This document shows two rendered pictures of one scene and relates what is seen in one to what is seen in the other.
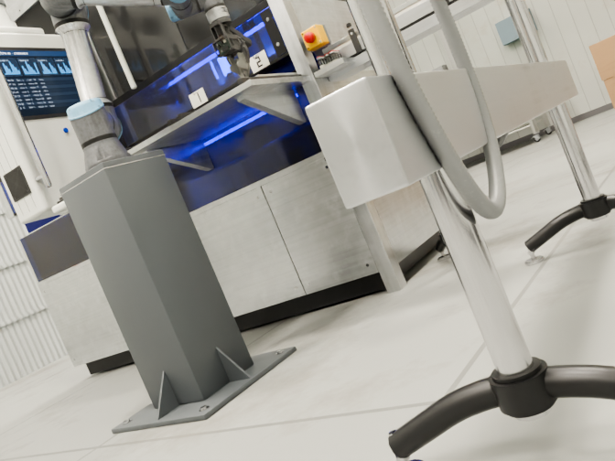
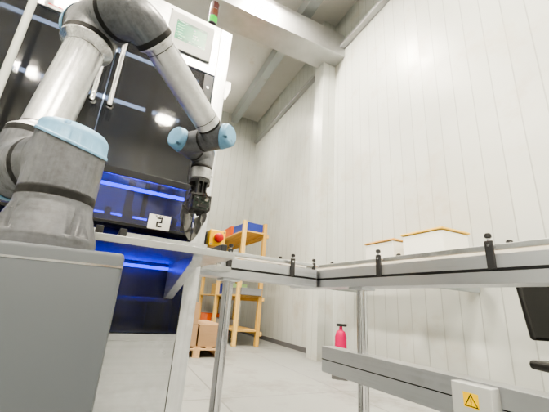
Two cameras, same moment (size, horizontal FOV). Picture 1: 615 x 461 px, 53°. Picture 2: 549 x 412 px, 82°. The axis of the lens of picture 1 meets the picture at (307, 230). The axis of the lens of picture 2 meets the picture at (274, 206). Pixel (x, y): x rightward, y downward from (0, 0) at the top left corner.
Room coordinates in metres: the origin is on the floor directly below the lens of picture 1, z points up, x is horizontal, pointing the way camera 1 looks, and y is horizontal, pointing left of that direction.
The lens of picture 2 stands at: (1.42, 0.78, 0.73)
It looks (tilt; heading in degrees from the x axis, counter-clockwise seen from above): 18 degrees up; 299
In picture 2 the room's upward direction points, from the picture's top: 4 degrees clockwise
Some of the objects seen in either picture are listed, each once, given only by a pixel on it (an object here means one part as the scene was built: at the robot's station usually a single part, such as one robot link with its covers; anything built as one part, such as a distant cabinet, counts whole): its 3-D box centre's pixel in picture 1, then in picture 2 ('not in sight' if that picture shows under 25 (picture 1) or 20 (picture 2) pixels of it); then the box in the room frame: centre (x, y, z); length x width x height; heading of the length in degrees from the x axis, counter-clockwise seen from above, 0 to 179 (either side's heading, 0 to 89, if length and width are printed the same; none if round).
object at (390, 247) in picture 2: not in sight; (390, 254); (1.92, -2.80, 1.34); 0.44 x 0.36 x 0.25; 143
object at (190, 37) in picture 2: not in sight; (190, 36); (2.42, -0.06, 1.96); 0.21 x 0.01 x 0.21; 58
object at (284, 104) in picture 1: (274, 111); (180, 279); (2.24, -0.05, 0.80); 0.34 x 0.03 x 0.13; 148
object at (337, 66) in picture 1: (337, 67); (212, 268); (2.34, -0.34, 0.87); 0.14 x 0.13 x 0.02; 148
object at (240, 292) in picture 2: not in sight; (229, 280); (5.64, -5.03, 1.18); 2.58 x 0.68 x 2.35; 143
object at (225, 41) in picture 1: (226, 38); (198, 196); (2.16, 0.00, 1.07); 0.09 x 0.08 x 0.12; 148
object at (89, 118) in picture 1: (91, 121); (65, 160); (2.01, 0.51, 0.96); 0.13 x 0.12 x 0.14; 3
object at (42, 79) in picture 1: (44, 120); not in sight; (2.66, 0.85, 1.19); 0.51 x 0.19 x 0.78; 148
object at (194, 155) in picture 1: (179, 161); not in sight; (2.51, 0.37, 0.80); 0.34 x 0.03 x 0.13; 148
